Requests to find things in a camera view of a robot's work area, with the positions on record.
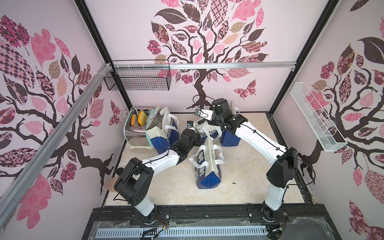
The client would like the blue takeout bag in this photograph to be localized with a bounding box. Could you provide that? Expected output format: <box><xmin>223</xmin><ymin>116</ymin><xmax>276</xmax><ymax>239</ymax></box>
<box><xmin>146</xmin><ymin>107</ymin><xmax>180</xmax><ymax>154</ymax></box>
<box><xmin>189</xmin><ymin>137</ymin><xmax>225</xmax><ymax>190</ymax></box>

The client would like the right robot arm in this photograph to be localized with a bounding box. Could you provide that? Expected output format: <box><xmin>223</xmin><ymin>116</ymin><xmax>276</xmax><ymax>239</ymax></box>
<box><xmin>206</xmin><ymin>98</ymin><xmax>301</xmax><ymax>223</ymax></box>

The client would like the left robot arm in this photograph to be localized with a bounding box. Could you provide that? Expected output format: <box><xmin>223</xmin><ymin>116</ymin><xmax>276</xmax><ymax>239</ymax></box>
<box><xmin>114</xmin><ymin>129</ymin><xmax>201</xmax><ymax>224</ymax></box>

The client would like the yellow bread slice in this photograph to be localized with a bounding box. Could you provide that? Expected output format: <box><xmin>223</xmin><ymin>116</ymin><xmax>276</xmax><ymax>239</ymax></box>
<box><xmin>138</xmin><ymin>111</ymin><xmax>148</xmax><ymax>127</ymax></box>

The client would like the orange bread slice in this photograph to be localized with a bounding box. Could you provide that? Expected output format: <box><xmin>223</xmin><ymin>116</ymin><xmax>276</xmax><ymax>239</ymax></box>
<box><xmin>130</xmin><ymin>114</ymin><xmax>138</xmax><ymax>126</ymax></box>

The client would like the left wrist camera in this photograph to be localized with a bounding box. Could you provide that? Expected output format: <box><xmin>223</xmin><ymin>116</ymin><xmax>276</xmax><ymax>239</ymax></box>
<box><xmin>187</xmin><ymin>121</ymin><xmax>195</xmax><ymax>129</ymax></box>

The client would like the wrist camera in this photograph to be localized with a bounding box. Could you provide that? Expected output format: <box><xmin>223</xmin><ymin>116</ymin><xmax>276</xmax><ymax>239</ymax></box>
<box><xmin>187</xmin><ymin>121</ymin><xmax>195</xmax><ymax>129</ymax></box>
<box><xmin>195</xmin><ymin>109</ymin><xmax>214</xmax><ymax>120</ymax></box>

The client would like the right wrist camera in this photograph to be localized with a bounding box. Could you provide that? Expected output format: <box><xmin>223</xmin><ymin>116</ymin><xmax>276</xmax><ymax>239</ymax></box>
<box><xmin>195</xmin><ymin>109</ymin><xmax>214</xmax><ymax>120</ymax></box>

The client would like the black wire basket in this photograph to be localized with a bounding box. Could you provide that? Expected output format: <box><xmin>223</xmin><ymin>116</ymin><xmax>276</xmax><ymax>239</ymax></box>
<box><xmin>104</xmin><ymin>60</ymin><xmax>172</xmax><ymax>91</ymax></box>

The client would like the back aluminium rail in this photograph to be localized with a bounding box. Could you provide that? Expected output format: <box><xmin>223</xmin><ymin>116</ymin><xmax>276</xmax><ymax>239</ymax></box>
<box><xmin>114</xmin><ymin>62</ymin><xmax>297</xmax><ymax>70</ymax></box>

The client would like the aluminium rail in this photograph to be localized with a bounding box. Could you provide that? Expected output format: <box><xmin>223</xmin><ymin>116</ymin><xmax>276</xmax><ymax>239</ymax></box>
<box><xmin>114</xmin><ymin>62</ymin><xmax>297</xmax><ymax>70</ymax></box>
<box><xmin>1</xmin><ymin>63</ymin><xmax>112</xmax><ymax>227</ymax></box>

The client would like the white slotted cable duct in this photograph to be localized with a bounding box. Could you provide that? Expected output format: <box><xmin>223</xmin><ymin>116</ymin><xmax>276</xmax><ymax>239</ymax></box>
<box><xmin>94</xmin><ymin>226</ymin><xmax>268</xmax><ymax>240</ymax></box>

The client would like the black base frame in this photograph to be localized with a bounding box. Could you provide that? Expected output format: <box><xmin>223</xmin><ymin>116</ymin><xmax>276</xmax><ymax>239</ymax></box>
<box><xmin>82</xmin><ymin>204</ymin><xmax>341</xmax><ymax>240</ymax></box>

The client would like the left aluminium rail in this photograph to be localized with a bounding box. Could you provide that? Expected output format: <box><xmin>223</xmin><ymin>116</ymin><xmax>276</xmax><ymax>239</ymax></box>
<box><xmin>1</xmin><ymin>63</ymin><xmax>112</xmax><ymax>227</ymax></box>

